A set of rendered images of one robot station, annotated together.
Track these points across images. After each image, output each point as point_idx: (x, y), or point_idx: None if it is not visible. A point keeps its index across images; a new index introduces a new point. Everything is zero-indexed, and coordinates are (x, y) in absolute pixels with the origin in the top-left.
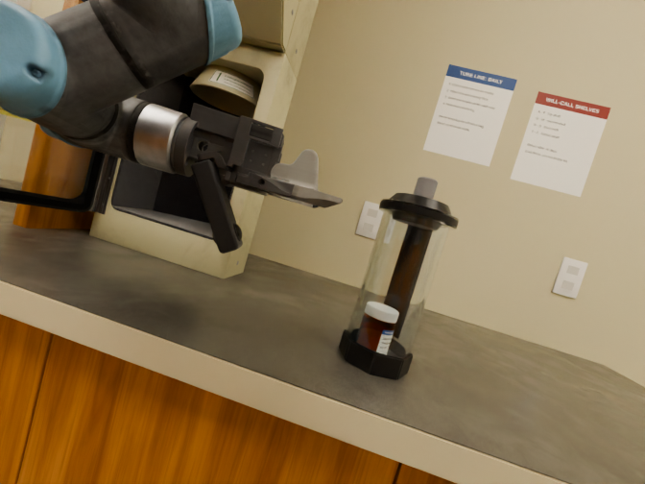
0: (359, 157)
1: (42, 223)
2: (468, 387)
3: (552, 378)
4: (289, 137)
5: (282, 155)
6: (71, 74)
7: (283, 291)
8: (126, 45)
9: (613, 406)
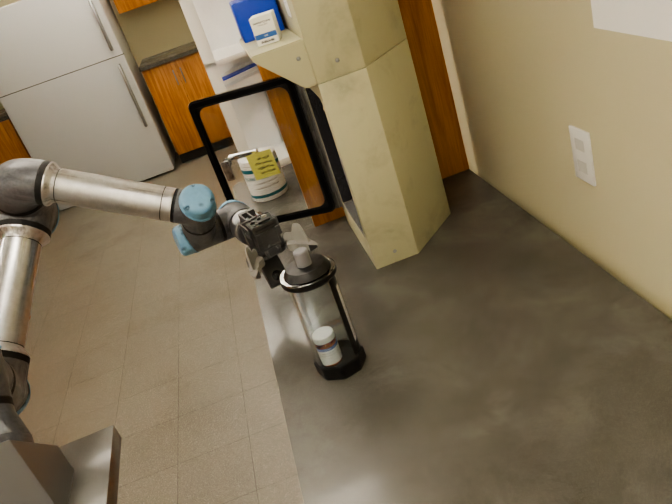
0: (546, 57)
1: (323, 220)
2: (370, 404)
3: (531, 449)
4: (494, 40)
5: (497, 65)
6: (191, 241)
7: (414, 282)
8: (189, 231)
9: (521, 500)
